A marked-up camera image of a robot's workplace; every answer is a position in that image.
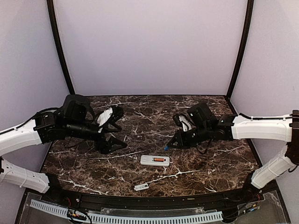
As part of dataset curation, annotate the white battery compartment cover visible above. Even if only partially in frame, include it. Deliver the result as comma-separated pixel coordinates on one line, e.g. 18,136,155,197
134,183,149,191

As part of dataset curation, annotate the black frame post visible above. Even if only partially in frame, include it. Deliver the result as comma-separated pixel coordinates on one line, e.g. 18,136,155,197
225,0,255,101
46,0,75,95

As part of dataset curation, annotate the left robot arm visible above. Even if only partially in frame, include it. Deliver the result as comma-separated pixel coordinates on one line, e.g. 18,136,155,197
0,94,127,203

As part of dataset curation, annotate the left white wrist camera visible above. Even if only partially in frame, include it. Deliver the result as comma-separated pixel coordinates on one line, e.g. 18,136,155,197
95,105,124,132

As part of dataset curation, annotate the right black frame post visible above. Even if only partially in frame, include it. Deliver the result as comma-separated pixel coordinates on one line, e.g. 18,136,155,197
225,0,255,101

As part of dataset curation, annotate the left black frame post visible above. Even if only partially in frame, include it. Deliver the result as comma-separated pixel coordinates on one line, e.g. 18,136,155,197
46,0,75,95

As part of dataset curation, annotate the black front rail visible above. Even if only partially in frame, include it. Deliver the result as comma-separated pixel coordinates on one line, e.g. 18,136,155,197
42,189,264,211

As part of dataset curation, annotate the white slotted cable duct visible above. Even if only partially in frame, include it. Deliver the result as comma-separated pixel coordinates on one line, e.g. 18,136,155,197
30,199,223,224

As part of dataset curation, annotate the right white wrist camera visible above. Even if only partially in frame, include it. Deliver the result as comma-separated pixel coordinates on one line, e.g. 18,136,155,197
172,114,194,132

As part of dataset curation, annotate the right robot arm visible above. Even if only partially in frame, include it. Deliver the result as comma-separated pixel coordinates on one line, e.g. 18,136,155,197
167,103,299,203

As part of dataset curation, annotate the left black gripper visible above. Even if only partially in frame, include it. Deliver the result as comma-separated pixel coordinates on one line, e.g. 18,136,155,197
65,119,128,154

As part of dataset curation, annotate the white remote control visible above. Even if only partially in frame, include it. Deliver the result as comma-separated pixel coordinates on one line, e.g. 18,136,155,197
140,155,170,167

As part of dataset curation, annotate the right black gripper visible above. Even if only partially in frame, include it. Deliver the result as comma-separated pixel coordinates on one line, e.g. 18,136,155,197
168,123,211,149

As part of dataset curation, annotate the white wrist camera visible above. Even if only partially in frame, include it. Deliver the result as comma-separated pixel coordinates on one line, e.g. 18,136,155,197
95,105,124,132
172,114,194,132

